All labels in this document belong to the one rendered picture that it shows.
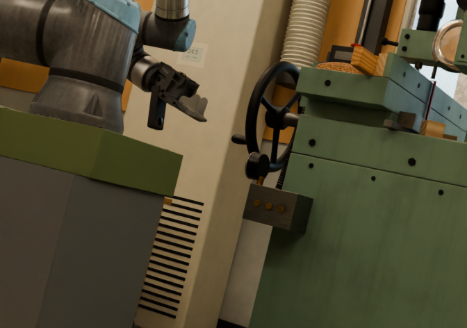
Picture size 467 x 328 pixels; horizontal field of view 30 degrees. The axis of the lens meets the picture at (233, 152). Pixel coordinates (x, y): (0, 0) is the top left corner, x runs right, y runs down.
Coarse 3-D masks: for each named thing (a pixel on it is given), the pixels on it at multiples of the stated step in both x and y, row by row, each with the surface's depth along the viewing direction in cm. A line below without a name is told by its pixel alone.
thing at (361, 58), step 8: (360, 48) 178; (352, 56) 178; (360, 56) 178; (368, 56) 181; (376, 56) 184; (352, 64) 178; (360, 64) 178; (368, 64) 181; (376, 64) 185; (368, 72) 182
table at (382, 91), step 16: (304, 80) 192; (320, 80) 190; (336, 80) 188; (352, 80) 187; (368, 80) 185; (384, 80) 183; (304, 96) 196; (320, 96) 190; (336, 96) 188; (352, 96) 186; (368, 96) 184; (384, 96) 182; (400, 96) 190; (416, 112) 200; (432, 112) 209; (448, 128) 221
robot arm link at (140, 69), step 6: (138, 60) 233; (144, 60) 232; (150, 60) 232; (156, 60) 233; (138, 66) 232; (144, 66) 231; (150, 66) 231; (156, 66) 232; (132, 72) 233; (138, 72) 231; (144, 72) 230; (132, 78) 233; (138, 78) 231; (144, 78) 231; (138, 84) 233; (144, 84) 233; (144, 90) 234
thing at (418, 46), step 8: (408, 32) 207; (416, 32) 206; (424, 32) 205; (432, 32) 204; (400, 40) 208; (408, 40) 207; (416, 40) 206; (424, 40) 205; (432, 40) 204; (400, 48) 207; (408, 48) 206; (416, 48) 205; (424, 48) 204; (400, 56) 207; (408, 56) 206; (416, 56) 205; (424, 56) 204; (432, 56) 203; (416, 64) 207; (424, 64) 209; (432, 64) 207
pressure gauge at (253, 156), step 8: (256, 152) 196; (248, 160) 193; (256, 160) 192; (264, 160) 194; (248, 168) 193; (256, 168) 192; (264, 168) 195; (248, 176) 194; (256, 176) 193; (264, 176) 196
